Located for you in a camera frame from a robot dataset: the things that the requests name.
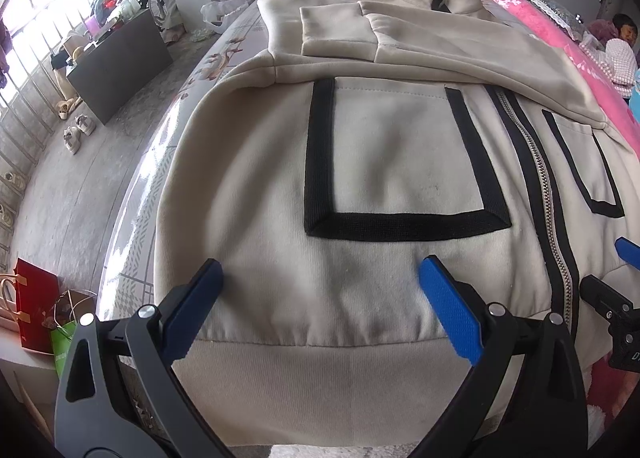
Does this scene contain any white plastic bag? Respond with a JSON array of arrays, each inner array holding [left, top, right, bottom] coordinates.
[[200, 0, 256, 34]]

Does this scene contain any pink floral blanket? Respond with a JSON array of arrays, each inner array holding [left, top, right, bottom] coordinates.
[[475, 0, 640, 458]]

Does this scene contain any grey lace pillow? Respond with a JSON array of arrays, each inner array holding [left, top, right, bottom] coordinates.
[[515, 0, 586, 36]]

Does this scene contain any beige zip jacket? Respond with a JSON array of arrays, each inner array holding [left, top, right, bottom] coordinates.
[[152, 0, 640, 449]]

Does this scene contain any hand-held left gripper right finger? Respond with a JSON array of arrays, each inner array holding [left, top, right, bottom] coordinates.
[[420, 255, 590, 458]]

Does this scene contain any red gift bag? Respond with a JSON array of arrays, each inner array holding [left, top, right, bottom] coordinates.
[[11, 258, 63, 354]]

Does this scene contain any brown paper bag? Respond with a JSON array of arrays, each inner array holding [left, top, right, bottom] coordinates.
[[50, 289, 98, 334]]

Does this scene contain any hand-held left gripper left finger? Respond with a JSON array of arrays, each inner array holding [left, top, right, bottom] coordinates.
[[54, 258, 224, 458]]

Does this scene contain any dark grey cabinet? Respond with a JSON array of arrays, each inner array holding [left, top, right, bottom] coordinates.
[[65, 8, 173, 125]]

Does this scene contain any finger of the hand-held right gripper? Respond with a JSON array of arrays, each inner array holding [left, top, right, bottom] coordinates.
[[616, 237, 640, 269], [580, 275, 640, 334]]

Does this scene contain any green paper bag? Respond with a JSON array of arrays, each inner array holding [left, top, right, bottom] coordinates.
[[49, 323, 76, 381]]

